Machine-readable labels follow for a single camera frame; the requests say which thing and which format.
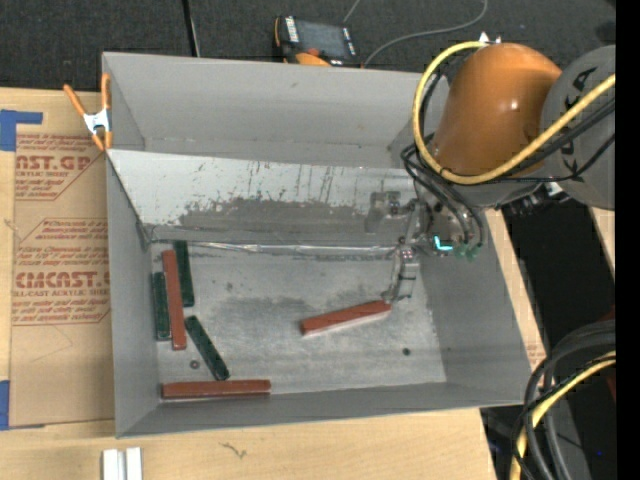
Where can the grey metal bin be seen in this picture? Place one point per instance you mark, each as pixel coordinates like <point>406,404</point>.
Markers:
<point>310,288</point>

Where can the brown cardboard board, red print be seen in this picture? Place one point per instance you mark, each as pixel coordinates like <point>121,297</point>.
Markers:
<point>55,348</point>

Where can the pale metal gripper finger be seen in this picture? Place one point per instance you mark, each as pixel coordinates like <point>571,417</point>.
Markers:
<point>382,215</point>
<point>402,275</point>

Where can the red-brown flat block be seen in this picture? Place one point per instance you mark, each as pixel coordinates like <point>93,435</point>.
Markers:
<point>174,300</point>
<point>345,318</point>
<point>215,389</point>

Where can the dark green flat block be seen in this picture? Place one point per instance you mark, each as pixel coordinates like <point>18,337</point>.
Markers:
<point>160,308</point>
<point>184,273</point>
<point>206,347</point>

